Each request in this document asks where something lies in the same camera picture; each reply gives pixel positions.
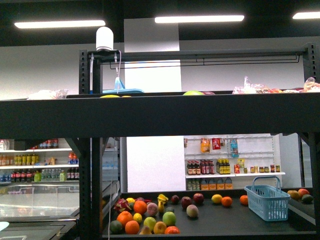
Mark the far yellow lemon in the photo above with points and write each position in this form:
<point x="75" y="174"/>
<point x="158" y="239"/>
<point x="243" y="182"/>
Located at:
<point x="216" y="199"/>

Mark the far orange beside lemon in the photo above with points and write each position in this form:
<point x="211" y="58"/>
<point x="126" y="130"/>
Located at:
<point x="226" y="201"/>

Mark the drinks shelf left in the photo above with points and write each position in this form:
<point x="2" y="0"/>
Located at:
<point x="49" y="161"/>

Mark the far dark red apple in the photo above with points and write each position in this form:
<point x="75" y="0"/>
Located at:
<point x="185" y="202"/>

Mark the far peach fruit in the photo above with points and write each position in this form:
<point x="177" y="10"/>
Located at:
<point x="192" y="211"/>

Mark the far green apple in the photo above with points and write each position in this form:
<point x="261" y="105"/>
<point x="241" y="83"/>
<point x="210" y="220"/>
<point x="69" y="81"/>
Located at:
<point x="169" y="218"/>

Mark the far orange near basket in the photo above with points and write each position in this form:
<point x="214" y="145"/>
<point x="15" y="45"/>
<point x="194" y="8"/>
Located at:
<point x="244" y="200"/>

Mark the small blue plastic basket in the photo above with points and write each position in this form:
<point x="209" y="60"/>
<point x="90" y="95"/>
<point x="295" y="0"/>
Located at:
<point x="270" y="203"/>

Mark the glass top freezer chest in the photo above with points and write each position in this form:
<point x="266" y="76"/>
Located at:
<point x="60" y="201"/>

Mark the white grocery wall shelf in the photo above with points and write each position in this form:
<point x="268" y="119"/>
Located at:
<point x="228" y="162"/>

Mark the white dome camera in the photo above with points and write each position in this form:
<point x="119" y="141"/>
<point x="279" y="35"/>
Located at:
<point x="104" y="39"/>

